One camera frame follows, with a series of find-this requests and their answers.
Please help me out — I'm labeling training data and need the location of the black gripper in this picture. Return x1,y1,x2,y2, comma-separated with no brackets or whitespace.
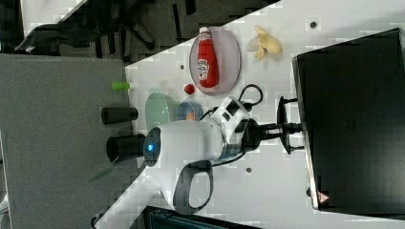
240,118,303,153

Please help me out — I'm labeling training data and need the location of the black toaster oven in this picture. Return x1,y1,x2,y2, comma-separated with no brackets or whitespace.
291,28,405,220

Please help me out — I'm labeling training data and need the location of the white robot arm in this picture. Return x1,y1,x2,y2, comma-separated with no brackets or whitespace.
92,118,303,229

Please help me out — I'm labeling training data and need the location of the peeled toy banana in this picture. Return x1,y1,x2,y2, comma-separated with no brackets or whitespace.
246,26,282,60

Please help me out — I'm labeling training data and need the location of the blue bowl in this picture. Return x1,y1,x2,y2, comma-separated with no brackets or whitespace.
177,101,203,120

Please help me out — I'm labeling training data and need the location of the red ketchup bottle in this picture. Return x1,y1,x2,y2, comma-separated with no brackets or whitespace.
197,27,219,88

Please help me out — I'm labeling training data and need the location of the grey round plate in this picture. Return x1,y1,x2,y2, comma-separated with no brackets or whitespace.
188,27,242,96

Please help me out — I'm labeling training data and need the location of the small red toy tomato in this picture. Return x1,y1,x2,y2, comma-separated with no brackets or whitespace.
183,84,195,94

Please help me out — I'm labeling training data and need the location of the green oval colander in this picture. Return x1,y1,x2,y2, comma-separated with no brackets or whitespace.
145,93,179,131

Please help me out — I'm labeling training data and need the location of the black cylinder large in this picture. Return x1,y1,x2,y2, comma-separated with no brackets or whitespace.
106,134,145,162

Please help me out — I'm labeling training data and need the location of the green cylinder peg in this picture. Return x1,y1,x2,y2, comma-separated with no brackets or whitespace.
112,82,131,91

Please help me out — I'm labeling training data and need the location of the black cylinder small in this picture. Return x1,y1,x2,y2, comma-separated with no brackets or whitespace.
101,107,139,125

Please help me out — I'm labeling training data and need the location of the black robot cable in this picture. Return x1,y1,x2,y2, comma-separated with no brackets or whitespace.
199,83,265,122

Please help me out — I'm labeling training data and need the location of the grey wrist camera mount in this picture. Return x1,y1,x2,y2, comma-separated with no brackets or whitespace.
211,96,250,145

